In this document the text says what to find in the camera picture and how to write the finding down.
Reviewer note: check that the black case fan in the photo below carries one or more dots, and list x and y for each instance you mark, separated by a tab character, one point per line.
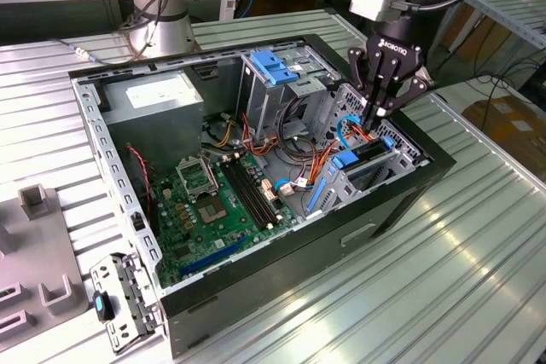
136	185

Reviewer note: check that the green motherboard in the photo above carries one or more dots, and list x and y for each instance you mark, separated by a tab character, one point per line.
230	232

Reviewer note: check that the black and blue latch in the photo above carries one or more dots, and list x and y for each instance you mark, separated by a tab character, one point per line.
101	305

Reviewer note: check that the grey optical drive bay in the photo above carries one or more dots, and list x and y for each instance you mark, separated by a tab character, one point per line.
251	99

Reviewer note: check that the black RAM slot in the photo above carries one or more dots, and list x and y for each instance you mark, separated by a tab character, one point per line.
255	193
262	193
248	193
242	193

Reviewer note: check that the blue plastic drive latch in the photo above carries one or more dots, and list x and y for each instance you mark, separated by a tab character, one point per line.
271	66

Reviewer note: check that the blue expansion slot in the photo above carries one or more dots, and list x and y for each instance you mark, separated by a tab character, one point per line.
213	256

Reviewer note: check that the perforated grey disk bay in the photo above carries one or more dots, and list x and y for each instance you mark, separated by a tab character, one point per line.
343	188

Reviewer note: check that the grey power supply unit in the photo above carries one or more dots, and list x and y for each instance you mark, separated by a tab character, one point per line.
149	134

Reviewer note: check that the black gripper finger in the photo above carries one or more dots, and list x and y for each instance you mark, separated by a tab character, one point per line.
416	89
357	70

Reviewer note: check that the large brown cardboard box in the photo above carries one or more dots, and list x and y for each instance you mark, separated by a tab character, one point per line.
507	125

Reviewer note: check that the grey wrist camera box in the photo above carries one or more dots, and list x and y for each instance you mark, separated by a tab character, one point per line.
375	2

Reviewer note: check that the grey parts rack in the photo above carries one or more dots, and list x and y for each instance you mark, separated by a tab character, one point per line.
38	244

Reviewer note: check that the metal card retention bracket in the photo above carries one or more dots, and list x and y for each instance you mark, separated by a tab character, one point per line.
128	296

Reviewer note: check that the metal slat side table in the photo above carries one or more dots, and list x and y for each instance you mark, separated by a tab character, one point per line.
512	10

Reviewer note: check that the black open PC case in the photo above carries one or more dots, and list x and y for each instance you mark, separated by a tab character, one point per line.
298	261

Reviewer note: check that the hard disk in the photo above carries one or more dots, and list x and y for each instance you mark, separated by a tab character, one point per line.
341	160

